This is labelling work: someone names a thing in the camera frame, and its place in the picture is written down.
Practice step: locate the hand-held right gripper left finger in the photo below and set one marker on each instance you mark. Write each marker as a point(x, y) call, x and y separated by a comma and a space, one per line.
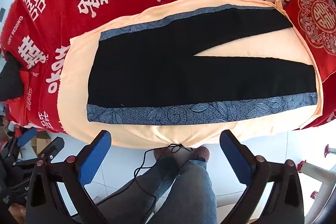
point(93, 159)

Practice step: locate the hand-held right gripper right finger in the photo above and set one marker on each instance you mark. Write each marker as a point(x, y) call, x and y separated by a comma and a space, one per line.
point(236, 159)

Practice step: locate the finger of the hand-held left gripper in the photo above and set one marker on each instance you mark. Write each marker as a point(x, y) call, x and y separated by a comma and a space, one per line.
point(26, 137)
point(52, 146)

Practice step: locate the black pants with blue stripes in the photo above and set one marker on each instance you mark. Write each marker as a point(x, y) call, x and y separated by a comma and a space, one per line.
point(157, 69)

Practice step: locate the cardboard box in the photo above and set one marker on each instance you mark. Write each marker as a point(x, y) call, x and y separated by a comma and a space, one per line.
point(42, 140)

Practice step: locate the person's right red shoe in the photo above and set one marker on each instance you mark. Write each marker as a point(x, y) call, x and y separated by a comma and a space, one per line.
point(200, 153)

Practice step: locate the person's red shoe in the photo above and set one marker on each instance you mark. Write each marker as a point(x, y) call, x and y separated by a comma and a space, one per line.
point(164, 153)
point(200, 153)

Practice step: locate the person's right leg in jeans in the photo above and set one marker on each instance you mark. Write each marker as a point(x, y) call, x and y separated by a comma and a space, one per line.
point(191, 192)

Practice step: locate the person's leg in jeans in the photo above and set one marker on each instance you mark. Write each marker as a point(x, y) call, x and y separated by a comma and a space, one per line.
point(191, 192)
point(147, 187)

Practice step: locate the cream blanket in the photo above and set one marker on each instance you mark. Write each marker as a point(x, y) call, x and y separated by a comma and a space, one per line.
point(147, 134)

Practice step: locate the person's left leg in jeans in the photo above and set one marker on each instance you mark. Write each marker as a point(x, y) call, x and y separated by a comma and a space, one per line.
point(147, 187)

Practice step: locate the dark cloth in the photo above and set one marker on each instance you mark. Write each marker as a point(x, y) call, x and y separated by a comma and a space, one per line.
point(10, 77)

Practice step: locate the person's left red shoe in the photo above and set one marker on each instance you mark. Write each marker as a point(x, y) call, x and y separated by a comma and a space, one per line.
point(164, 153)

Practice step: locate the white metal rack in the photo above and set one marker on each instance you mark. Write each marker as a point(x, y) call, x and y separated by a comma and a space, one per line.
point(320, 169)

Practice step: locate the red pillow with round pattern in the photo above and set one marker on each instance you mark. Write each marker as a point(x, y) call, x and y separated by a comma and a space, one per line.
point(319, 16)

